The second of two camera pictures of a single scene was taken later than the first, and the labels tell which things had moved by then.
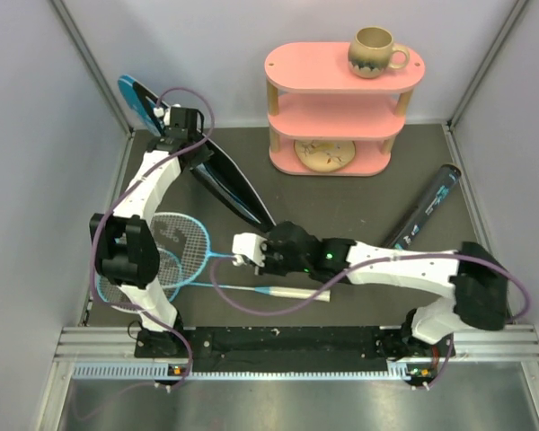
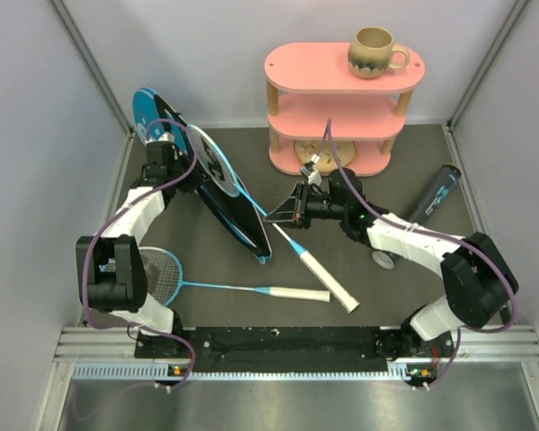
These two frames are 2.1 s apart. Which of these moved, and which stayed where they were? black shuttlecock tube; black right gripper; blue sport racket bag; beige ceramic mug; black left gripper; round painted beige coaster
Moved: black right gripper; blue sport racket bag; black left gripper
Stayed: black shuttlecock tube; round painted beige coaster; beige ceramic mug
